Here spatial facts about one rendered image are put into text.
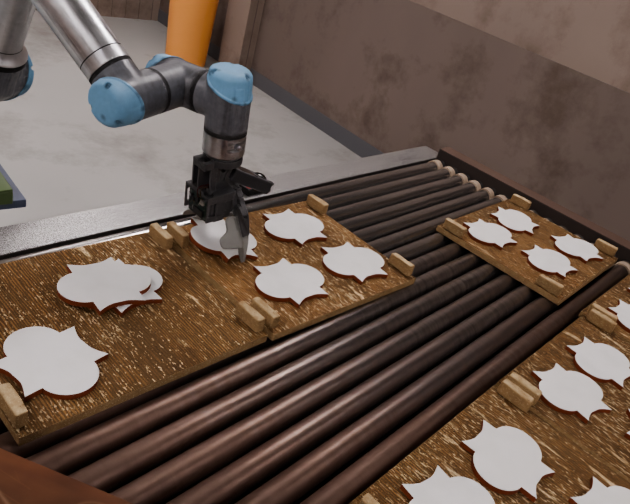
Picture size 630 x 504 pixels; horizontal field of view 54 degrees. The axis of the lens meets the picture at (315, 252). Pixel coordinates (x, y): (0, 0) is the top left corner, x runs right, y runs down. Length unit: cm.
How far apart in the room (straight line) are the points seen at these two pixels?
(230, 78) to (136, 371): 47
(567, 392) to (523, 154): 271
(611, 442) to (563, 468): 14
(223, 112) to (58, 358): 46
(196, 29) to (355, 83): 154
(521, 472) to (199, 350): 51
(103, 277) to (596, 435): 86
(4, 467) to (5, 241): 61
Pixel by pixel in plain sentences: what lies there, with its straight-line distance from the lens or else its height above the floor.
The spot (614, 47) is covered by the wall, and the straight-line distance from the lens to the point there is 361.
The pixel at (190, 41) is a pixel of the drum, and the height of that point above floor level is 23.
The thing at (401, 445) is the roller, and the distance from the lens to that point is 98.
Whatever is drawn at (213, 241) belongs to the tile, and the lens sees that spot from 120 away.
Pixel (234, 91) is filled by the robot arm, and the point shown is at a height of 127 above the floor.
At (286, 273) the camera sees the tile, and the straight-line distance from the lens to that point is 119.
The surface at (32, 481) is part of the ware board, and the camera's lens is 69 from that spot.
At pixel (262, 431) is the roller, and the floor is 91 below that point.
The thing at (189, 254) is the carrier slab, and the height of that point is 94.
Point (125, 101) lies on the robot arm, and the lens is 99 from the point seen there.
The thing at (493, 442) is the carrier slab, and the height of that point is 95.
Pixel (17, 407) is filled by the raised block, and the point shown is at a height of 96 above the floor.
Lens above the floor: 158
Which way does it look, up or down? 30 degrees down
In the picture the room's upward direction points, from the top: 17 degrees clockwise
